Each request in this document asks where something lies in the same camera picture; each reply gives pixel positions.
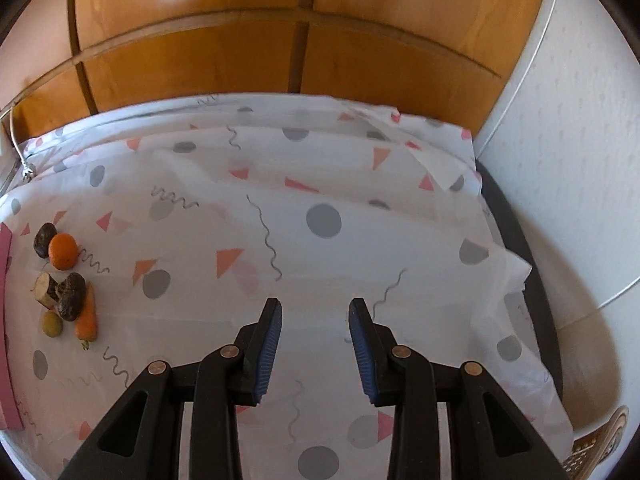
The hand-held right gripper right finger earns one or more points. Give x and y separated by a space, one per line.
359 355

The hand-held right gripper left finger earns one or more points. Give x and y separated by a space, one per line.
266 350

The carrot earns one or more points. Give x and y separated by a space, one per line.
87 317

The dark round fruit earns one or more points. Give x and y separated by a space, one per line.
44 240
71 296

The small yellow fruit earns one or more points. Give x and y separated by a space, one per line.
51 324

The orange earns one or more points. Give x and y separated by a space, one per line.
63 251

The cut dark-skinned pale piece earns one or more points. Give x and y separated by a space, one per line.
46 291

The pink-edged shallow cardboard box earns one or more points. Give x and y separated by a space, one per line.
7 385

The white patterned tablecloth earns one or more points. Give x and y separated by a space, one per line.
200 240

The tan woven basket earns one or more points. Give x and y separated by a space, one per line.
597 445

